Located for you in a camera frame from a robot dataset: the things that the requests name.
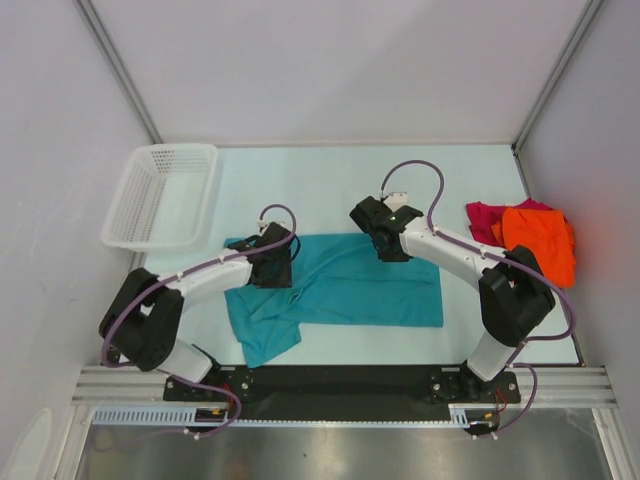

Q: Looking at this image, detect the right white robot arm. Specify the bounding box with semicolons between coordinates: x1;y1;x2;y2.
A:
349;196;556;401

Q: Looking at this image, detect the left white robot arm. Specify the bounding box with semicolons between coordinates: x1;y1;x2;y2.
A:
99;222;296;400

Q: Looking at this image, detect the magenta folded t shirt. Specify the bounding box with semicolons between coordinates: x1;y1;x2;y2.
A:
465;199;552;247

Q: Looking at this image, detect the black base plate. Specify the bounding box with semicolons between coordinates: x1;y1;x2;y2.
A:
163;365;521;422

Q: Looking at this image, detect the aluminium frame rail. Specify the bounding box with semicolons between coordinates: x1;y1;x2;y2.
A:
71;366;617;408

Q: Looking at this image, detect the white plastic basket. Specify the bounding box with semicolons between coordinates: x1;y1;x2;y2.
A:
101;143;221;253

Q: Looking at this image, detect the orange folded t shirt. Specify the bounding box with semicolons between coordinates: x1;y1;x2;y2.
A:
492;207;577;289

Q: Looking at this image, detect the teal t shirt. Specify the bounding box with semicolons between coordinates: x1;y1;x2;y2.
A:
225;233;444;367

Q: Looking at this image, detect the white slotted cable duct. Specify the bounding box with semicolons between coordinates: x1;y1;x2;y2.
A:
92;406;496;428

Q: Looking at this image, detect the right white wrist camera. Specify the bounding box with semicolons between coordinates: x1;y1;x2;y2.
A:
382;192;409;212

